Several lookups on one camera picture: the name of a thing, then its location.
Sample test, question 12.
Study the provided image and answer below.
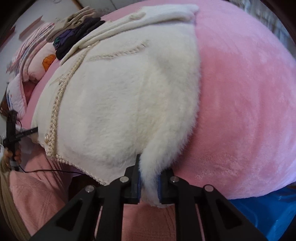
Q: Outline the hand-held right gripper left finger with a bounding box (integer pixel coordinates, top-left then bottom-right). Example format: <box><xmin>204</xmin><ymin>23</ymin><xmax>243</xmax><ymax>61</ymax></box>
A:
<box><xmin>29</xmin><ymin>154</ymin><xmax>141</xmax><ymax>241</ymax></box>

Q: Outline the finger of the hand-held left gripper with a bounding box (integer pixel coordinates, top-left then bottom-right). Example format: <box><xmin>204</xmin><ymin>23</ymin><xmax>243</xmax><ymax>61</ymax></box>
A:
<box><xmin>16</xmin><ymin>127</ymin><xmax>38</xmax><ymax>139</ymax></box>

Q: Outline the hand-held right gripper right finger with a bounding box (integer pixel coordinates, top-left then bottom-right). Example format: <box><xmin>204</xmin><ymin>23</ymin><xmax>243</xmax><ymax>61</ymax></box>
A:
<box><xmin>157</xmin><ymin>168</ymin><xmax>269</xmax><ymax>241</ymax></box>

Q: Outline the white fuzzy cardigan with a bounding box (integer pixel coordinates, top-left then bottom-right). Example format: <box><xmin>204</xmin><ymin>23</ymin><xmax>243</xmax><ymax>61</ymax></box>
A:
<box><xmin>31</xmin><ymin>3</ymin><xmax>201</xmax><ymax>208</ymax></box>

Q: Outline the person's left hand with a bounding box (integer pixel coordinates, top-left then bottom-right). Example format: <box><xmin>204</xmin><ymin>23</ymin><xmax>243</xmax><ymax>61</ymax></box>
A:
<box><xmin>5</xmin><ymin>148</ymin><xmax>22</xmax><ymax>167</ymax></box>

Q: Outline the white pillow with pink trim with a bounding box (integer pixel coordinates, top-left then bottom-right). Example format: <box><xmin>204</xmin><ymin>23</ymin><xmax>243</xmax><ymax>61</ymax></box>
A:
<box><xmin>6</xmin><ymin>74</ymin><xmax>28</xmax><ymax>118</ymax></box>

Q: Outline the person's pink clothing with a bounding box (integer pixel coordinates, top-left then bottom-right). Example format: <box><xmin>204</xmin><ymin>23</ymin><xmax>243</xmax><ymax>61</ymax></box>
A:
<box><xmin>9</xmin><ymin>145</ymin><xmax>206</xmax><ymax>241</ymax></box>

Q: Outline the pink pillow with orange print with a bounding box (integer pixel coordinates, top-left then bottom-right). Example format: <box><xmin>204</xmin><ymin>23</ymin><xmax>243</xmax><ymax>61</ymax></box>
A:
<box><xmin>22</xmin><ymin>43</ymin><xmax>57</xmax><ymax>82</ymax></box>

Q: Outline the beige cloth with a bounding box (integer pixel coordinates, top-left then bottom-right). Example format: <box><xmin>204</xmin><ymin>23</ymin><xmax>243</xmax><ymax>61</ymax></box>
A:
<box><xmin>0</xmin><ymin>153</ymin><xmax>31</xmax><ymax>241</ymax></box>

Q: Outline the stack of folded pink quilts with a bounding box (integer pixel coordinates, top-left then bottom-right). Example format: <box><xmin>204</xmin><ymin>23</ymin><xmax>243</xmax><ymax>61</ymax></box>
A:
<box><xmin>11</xmin><ymin>22</ymin><xmax>56</xmax><ymax>75</ymax></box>

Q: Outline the purple folded garment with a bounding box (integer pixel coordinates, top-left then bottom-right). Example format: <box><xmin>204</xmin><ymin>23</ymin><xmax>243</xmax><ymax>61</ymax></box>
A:
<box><xmin>54</xmin><ymin>30</ymin><xmax>72</xmax><ymax>49</ymax></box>

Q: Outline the blue plastic bag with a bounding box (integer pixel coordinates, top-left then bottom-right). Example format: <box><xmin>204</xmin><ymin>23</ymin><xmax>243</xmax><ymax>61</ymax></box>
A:
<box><xmin>229</xmin><ymin>185</ymin><xmax>296</xmax><ymax>241</ymax></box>

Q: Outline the beige folded sweater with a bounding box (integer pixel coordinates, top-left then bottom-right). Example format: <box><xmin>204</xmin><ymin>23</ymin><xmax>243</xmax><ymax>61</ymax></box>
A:
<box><xmin>46</xmin><ymin>6</ymin><xmax>96</xmax><ymax>42</ymax></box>

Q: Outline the black folded garment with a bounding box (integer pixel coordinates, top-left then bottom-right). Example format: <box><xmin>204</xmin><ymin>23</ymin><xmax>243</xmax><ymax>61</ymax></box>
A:
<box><xmin>55</xmin><ymin>17</ymin><xmax>105</xmax><ymax>60</ymax></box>

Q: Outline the pink bed blanket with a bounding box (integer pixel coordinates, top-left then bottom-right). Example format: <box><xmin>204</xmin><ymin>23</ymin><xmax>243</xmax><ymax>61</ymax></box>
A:
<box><xmin>24</xmin><ymin>0</ymin><xmax>296</xmax><ymax>200</ymax></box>

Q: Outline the black cable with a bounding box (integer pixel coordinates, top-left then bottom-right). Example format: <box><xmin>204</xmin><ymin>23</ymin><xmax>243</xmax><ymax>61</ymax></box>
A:
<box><xmin>17</xmin><ymin>166</ymin><xmax>81</xmax><ymax>175</ymax></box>

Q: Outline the pale wall shelf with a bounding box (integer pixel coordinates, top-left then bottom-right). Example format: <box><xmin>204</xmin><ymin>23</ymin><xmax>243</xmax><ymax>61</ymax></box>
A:
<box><xmin>18</xmin><ymin>15</ymin><xmax>44</xmax><ymax>39</ymax></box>

